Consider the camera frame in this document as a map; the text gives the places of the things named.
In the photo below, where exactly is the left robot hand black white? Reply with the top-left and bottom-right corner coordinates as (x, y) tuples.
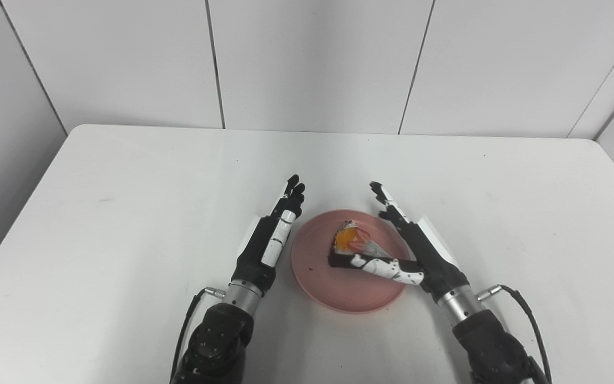
(231, 174), (306, 295)

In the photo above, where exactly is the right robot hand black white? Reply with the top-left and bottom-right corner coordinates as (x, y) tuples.
(351, 181), (471, 305)

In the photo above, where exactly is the cake slice with fruit topping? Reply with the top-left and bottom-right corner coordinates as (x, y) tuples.
(328, 220), (393, 268)

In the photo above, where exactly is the pink round plate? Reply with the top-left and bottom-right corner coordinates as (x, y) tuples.
(290, 210), (413, 314)

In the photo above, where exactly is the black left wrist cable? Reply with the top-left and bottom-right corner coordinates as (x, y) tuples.
(171, 287), (227, 382)

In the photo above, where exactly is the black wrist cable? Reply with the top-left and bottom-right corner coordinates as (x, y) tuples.
(171, 287), (227, 382)
(476, 285), (553, 384)

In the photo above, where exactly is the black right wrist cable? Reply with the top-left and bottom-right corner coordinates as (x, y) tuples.
(476, 285), (553, 384)

